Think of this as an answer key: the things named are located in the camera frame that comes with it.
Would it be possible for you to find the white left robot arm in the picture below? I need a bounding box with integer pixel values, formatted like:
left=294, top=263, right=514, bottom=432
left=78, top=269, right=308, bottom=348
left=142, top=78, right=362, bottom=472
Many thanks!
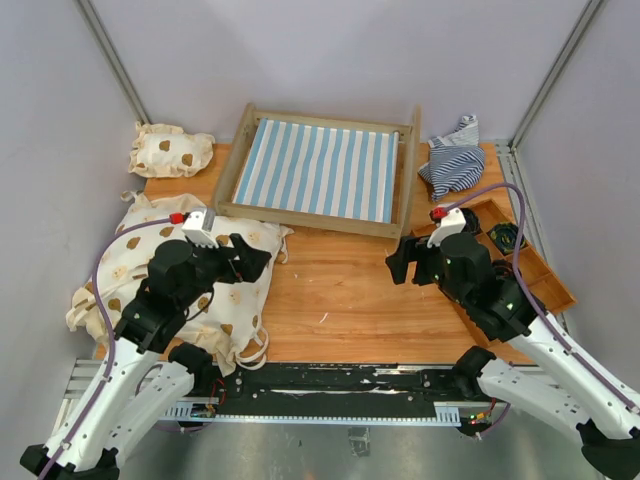
left=20, top=234, right=271, bottom=479

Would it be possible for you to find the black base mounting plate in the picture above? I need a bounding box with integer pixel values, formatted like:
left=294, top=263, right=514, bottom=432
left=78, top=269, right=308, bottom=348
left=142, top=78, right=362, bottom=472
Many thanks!
left=188, top=363, right=491, bottom=417

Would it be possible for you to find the right aluminium frame post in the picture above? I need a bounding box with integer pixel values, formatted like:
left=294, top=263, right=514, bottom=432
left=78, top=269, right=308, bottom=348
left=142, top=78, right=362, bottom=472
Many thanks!
left=509, top=0, right=608, bottom=151

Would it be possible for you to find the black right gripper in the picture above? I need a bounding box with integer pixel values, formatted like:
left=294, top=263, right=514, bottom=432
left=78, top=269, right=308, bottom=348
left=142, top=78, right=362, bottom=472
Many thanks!
left=386, top=233, right=471, bottom=309

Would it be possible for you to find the wooden compartment tray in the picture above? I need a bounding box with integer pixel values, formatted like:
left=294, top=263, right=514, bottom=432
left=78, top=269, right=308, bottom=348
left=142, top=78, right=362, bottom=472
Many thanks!
left=406, top=200, right=576, bottom=349

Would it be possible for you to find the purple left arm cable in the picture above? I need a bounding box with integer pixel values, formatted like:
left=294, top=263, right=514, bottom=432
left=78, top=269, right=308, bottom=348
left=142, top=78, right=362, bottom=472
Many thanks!
left=34, top=215, right=174, bottom=476

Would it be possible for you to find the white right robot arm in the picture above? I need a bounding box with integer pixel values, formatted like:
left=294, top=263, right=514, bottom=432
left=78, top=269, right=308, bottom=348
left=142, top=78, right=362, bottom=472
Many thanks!
left=385, top=232, right=639, bottom=479

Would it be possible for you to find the grey slotted cable duct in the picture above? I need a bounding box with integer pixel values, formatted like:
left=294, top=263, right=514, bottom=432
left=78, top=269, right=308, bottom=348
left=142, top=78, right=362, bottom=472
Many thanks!
left=160, top=402, right=462, bottom=427

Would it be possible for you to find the left aluminium frame post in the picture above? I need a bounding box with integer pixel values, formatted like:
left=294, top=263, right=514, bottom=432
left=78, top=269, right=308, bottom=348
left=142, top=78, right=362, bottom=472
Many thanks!
left=74, top=0, right=150, bottom=123

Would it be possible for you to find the small bear print pillow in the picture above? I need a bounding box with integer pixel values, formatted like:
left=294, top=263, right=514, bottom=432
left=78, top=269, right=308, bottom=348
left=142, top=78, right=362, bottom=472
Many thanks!
left=128, top=122, right=216, bottom=178

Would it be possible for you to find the aluminium frame post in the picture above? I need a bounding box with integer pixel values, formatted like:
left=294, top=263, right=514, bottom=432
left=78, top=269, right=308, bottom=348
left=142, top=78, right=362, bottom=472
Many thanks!
left=509, top=0, right=608, bottom=151
left=74, top=0, right=150, bottom=123

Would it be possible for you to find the large bear print cushion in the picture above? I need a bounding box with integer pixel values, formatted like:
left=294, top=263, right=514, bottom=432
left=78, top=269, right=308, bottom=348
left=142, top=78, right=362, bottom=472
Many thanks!
left=65, top=192, right=293, bottom=376

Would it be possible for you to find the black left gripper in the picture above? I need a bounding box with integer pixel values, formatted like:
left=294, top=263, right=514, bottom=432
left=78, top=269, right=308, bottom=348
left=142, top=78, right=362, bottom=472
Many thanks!
left=178, top=231, right=271, bottom=307

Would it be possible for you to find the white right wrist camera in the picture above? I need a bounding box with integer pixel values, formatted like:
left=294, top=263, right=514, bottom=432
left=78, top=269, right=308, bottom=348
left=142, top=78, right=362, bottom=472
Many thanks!
left=427, top=207, right=466, bottom=248

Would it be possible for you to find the wooden striped pet bed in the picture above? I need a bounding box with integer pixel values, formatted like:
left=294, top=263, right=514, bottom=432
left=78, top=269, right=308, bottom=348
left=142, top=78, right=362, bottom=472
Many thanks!
left=212, top=104, right=422, bottom=239

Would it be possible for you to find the blue yellow rolled fabric item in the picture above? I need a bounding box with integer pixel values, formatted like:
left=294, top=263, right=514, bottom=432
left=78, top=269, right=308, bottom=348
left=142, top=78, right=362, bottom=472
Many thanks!
left=488, top=222, right=519, bottom=255

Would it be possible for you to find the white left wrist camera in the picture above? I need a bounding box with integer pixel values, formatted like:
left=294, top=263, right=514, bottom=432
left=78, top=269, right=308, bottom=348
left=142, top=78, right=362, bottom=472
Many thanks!
left=181, top=208, right=218, bottom=249

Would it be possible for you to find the blue striped cloth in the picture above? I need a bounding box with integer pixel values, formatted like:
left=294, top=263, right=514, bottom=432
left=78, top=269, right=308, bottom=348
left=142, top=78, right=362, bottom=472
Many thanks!
left=418, top=115, right=486, bottom=202

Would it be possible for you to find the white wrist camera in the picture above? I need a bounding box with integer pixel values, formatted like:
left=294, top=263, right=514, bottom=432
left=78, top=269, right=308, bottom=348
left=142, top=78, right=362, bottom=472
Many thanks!
left=181, top=208, right=218, bottom=249
left=427, top=207, right=466, bottom=248

